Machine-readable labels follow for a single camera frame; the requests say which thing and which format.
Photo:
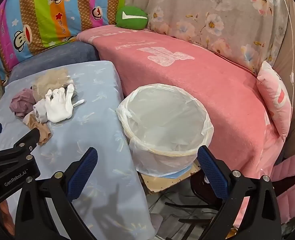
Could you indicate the colourful striped monkey print quilt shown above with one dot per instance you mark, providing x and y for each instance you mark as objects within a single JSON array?
[{"x": 37, "y": 17}]

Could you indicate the blue-grey cushion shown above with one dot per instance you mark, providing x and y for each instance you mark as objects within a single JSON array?
[{"x": 57, "y": 57}]

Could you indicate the wastebasket with white plastic liner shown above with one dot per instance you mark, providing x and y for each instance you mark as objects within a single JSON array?
[{"x": 162, "y": 120}]

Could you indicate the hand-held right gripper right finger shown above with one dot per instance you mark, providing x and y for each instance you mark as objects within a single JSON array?
[{"x": 212, "y": 172}]

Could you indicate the grey floral sheet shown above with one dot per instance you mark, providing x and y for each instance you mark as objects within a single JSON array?
[{"x": 212, "y": 10}]

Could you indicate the beige nylon stocking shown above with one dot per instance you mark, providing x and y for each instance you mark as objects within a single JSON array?
[{"x": 43, "y": 135}]

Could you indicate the pink quilted cloth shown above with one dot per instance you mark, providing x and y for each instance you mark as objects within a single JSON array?
[{"x": 292, "y": 165}]

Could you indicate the green round cushion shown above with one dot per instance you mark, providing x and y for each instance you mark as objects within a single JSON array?
[{"x": 132, "y": 20}]

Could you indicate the pink pillow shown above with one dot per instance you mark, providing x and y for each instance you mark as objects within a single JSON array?
[{"x": 275, "y": 97}]

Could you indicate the cardboard piece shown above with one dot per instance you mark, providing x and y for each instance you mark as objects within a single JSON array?
[{"x": 157, "y": 185}]

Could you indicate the white glove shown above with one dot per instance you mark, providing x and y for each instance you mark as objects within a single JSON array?
[{"x": 57, "y": 107}]

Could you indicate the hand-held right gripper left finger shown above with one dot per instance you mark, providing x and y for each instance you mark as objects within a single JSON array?
[{"x": 83, "y": 172}]

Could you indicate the mauve cloth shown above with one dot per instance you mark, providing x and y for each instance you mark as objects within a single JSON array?
[{"x": 21, "y": 102}]

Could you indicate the small white sock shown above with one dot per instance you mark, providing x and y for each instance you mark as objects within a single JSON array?
[{"x": 40, "y": 110}]

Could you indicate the tan mesh stocking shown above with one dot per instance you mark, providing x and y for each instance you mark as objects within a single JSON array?
[{"x": 52, "y": 81}]

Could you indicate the black chair frame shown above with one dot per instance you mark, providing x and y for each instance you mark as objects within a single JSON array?
[{"x": 200, "y": 187}]

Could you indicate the pink blanket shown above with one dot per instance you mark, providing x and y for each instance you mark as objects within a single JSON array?
[{"x": 187, "y": 75}]

